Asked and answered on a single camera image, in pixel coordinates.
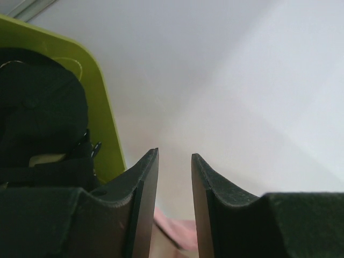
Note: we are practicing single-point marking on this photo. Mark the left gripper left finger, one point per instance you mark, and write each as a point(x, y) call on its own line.
point(114, 220)

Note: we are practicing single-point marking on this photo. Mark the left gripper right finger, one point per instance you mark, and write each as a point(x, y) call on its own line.
point(231, 222)

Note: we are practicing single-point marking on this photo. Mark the pink baseball cap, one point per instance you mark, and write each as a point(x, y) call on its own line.
point(181, 232)

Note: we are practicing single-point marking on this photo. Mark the green plastic bin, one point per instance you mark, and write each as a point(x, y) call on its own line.
point(109, 163)

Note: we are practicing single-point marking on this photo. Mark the black cap white logo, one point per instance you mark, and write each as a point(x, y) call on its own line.
point(45, 139)

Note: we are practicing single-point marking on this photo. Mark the left aluminium frame post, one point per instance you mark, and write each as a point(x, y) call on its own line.
point(24, 10)

